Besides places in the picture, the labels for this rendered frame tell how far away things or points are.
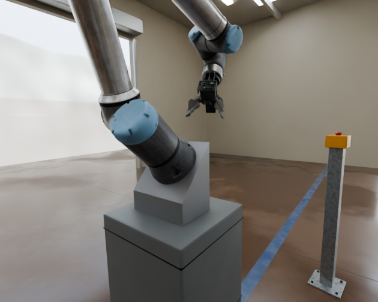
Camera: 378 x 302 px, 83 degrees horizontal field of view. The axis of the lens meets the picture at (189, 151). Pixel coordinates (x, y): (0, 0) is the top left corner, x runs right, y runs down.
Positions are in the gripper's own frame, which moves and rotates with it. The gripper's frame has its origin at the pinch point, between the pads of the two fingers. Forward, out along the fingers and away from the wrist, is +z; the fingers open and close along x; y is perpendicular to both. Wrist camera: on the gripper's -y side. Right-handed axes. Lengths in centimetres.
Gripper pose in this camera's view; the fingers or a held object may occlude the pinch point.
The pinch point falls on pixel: (204, 118)
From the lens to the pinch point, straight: 85.9
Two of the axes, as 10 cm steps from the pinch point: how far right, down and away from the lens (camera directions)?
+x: 9.6, 0.9, -2.5
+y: -1.7, -5.1, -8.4
